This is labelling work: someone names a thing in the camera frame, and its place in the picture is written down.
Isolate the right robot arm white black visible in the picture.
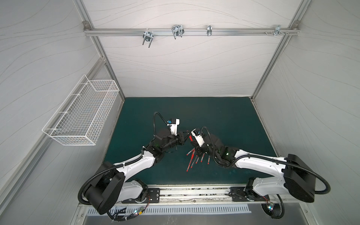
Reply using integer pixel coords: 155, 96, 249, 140
189, 130, 331, 203

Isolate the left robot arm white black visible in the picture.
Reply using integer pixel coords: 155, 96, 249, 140
77, 130, 191, 215

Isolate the green table mat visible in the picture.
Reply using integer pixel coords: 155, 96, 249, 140
105, 97, 275, 185

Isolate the metal U-bolt clamp left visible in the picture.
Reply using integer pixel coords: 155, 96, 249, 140
142, 31, 154, 48

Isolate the metal u-bolt clamp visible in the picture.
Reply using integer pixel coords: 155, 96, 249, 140
171, 24, 184, 39
142, 31, 154, 48

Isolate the metal U-bolt clamp middle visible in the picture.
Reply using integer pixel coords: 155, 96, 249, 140
171, 24, 184, 39

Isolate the metal bolt clamp right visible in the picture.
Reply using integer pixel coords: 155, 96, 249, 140
264, 25, 290, 37

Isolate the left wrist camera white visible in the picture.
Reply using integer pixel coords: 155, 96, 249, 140
167, 118, 180, 136

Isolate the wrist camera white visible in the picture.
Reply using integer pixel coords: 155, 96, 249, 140
167, 118, 180, 136
191, 128, 205, 147

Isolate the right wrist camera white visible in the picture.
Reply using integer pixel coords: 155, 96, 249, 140
191, 128, 205, 147

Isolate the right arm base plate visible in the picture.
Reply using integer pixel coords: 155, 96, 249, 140
228, 187, 265, 202

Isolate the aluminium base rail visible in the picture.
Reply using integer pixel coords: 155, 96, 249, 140
104, 181, 278, 211

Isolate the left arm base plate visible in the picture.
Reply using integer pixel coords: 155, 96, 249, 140
121, 188, 160, 204

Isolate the white slotted cable duct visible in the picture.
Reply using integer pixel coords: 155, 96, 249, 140
85, 204, 252, 217

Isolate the white wire basket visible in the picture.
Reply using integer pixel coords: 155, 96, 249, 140
42, 75, 119, 146

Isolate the left base cable bundle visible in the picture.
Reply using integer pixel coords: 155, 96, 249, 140
106, 193, 151, 222

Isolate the small metal bracket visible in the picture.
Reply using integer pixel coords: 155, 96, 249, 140
207, 25, 212, 37

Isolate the aluminium crossbar rail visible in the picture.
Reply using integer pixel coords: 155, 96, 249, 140
84, 27, 301, 37

